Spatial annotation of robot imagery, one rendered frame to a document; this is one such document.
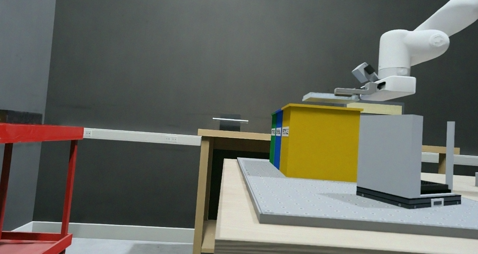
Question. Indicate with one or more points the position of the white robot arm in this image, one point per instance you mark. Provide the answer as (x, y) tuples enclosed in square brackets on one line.
[(400, 49)]

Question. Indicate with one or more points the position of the green returns bin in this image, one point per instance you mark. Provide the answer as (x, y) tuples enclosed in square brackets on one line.
[(273, 136)]

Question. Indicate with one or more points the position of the yellow bin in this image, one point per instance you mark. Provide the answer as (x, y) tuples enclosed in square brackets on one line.
[(320, 142)]

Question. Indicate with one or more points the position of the blue open bin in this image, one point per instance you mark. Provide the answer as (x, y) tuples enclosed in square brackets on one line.
[(278, 138)]

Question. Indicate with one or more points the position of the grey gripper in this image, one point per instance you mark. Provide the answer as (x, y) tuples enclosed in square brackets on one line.
[(385, 89)]

